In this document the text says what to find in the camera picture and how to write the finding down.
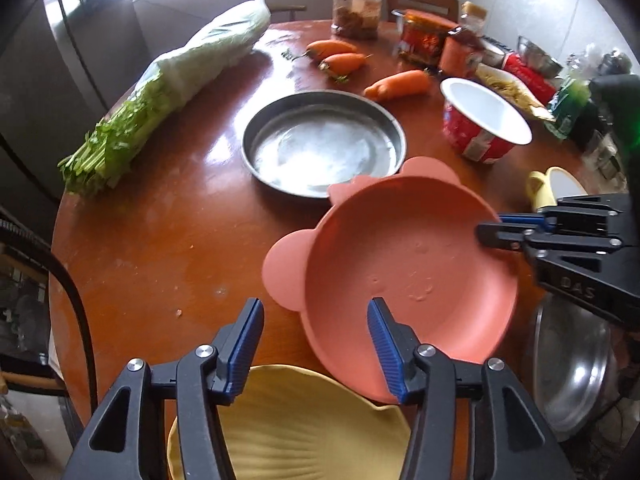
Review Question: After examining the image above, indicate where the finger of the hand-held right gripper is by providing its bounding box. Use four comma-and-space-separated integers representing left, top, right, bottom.
499, 193, 632, 241
476, 222, 623, 261

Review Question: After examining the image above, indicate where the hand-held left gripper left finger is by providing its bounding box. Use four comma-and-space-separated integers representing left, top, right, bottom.
65, 297, 266, 480

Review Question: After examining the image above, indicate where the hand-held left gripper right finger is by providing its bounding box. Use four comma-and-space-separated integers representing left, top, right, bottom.
366, 297, 576, 480

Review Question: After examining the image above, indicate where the yellow mug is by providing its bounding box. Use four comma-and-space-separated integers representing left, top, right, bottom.
527, 166, 588, 213

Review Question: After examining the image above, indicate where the pink bowl with ears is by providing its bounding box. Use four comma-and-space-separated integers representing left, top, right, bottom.
262, 156, 521, 406

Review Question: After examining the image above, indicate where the large steel bowl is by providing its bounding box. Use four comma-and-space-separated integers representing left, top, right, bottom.
531, 295, 621, 443

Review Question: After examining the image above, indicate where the yellow shell-shaped plate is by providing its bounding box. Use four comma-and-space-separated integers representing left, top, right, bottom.
167, 364, 413, 480

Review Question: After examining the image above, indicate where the round steel pan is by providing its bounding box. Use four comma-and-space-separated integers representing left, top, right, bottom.
241, 90, 407, 198

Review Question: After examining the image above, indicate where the red and white paper bowl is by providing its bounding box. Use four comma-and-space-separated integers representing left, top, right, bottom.
440, 77, 533, 165

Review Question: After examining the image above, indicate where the black thermos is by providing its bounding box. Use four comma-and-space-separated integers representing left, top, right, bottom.
575, 100, 608, 151

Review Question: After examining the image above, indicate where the green bottle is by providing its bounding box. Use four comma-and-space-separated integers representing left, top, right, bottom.
545, 77, 593, 141

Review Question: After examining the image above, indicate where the white dish of noodles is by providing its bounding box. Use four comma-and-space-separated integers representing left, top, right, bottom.
472, 62, 556, 122

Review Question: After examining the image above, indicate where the red box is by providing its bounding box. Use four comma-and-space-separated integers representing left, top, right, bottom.
502, 51, 563, 106

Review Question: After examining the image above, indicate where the small steel bowl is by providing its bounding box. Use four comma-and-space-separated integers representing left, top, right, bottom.
516, 36, 565, 78

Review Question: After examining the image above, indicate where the brown bottle with yellow cap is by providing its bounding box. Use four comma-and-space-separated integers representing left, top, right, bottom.
439, 2, 488, 78

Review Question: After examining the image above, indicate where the black metal chair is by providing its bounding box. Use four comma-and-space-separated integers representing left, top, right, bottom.
0, 205, 98, 411

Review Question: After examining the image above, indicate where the carrot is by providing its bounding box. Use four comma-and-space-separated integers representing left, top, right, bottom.
363, 70, 432, 101
320, 53, 372, 83
292, 40, 358, 61

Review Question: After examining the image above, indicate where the red sauce jar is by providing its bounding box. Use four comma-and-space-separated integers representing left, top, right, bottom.
397, 9, 458, 66

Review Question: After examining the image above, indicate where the clear jar with black lid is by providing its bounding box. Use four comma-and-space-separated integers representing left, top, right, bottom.
331, 0, 385, 40

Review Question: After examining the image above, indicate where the celery in plastic bag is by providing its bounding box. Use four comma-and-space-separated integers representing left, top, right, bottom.
57, 0, 273, 196

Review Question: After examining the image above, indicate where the grey refrigerator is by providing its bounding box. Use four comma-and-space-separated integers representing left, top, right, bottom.
0, 0, 151, 211

